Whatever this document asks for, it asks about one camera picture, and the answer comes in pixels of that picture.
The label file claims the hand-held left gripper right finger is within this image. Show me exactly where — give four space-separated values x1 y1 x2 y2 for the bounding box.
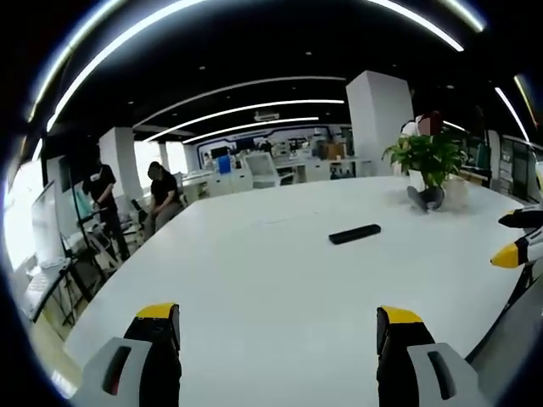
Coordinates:
375 305 489 407

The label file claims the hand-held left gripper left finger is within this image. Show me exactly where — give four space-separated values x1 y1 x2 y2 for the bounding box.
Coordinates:
70 302 182 407

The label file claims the black remote control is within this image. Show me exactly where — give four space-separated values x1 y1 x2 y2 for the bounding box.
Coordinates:
328 223 383 246

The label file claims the green potted plant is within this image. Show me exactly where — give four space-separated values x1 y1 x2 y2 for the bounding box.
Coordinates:
381 131 469 213

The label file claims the black tripod stand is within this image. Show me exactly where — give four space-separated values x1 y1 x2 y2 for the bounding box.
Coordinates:
66 156 112 293

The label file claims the white display board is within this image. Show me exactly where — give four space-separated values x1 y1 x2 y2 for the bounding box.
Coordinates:
30 180 65 266

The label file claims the white square pillar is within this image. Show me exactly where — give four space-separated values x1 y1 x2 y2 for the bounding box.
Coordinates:
344 70 416 178

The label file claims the white office chair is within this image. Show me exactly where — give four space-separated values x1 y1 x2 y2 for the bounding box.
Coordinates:
244 152 283 190

